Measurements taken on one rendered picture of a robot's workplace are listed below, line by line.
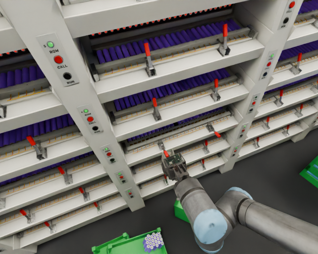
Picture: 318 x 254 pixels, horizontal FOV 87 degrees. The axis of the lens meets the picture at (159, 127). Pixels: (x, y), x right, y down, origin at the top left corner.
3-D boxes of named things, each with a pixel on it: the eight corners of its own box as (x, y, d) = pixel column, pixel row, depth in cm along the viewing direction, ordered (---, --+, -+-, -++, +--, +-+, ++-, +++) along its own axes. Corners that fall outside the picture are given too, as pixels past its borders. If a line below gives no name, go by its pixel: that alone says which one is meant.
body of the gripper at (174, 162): (179, 150, 67) (195, 172, 57) (181, 166, 71) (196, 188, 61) (161, 157, 65) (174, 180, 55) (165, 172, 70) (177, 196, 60)
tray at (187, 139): (235, 127, 92) (243, 118, 84) (128, 167, 81) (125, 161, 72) (216, 100, 101) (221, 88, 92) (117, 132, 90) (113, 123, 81)
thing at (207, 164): (222, 165, 120) (230, 159, 107) (142, 198, 109) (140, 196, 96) (208, 140, 129) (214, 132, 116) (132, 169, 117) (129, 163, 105)
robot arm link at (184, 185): (205, 199, 58) (179, 210, 56) (198, 188, 62) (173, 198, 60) (204, 182, 53) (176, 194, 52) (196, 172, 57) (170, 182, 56)
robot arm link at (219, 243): (233, 236, 58) (232, 219, 51) (211, 263, 54) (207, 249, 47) (211, 216, 65) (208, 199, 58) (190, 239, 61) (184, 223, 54)
